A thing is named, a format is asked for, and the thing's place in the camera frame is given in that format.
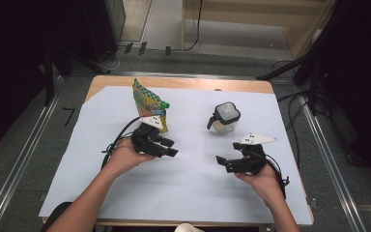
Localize white floor cable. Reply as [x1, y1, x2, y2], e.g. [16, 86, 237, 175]
[104, 47, 124, 72]

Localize white paper sheet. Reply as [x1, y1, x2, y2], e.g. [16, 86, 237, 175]
[38, 85, 314, 226]

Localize light wooden frame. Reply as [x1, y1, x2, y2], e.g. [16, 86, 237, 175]
[181, 0, 337, 61]

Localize black floor cables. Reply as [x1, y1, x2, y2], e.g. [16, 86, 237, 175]
[270, 59, 329, 168]

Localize dark cloth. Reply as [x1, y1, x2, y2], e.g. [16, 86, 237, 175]
[42, 201, 73, 232]

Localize black hanging cable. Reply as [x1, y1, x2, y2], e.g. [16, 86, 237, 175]
[173, 0, 204, 52]

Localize black metal stand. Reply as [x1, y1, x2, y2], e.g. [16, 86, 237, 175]
[43, 42, 110, 107]

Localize person's right hand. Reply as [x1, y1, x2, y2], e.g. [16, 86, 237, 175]
[235, 163, 286, 207]

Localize black tripod stand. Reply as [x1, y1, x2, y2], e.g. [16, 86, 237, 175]
[255, 32, 329, 117]

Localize yellow green spouted pouch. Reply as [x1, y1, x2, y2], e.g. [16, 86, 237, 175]
[131, 77, 171, 133]

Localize black curtain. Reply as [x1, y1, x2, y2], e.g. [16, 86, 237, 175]
[315, 0, 371, 185]
[0, 0, 117, 156]

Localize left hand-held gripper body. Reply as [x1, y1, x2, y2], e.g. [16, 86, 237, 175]
[130, 115, 164, 159]

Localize person's left hand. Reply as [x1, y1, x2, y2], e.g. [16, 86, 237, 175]
[106, 138, 154, 178]

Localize right hand-held gripper black cable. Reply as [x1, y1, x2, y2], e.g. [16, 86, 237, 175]
[254, 151, 291, 199]

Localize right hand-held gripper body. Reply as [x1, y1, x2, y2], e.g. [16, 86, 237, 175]
[238, 132, 278, 177]

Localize hand-held gripper black cable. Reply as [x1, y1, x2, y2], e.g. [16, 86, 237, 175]
[254, 151, 291, 199]
[100, 116, 143, 170]

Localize left hand-held gripper black cable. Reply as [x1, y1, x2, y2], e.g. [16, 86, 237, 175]
[100, 116, 143, 170]

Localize metal floor rail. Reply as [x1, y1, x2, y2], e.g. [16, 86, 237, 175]
[298, 93, 368, 232]
[0, 75, 66, 232]

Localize clear jar with black lid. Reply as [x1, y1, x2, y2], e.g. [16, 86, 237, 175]
[206, 101, 242, 135]

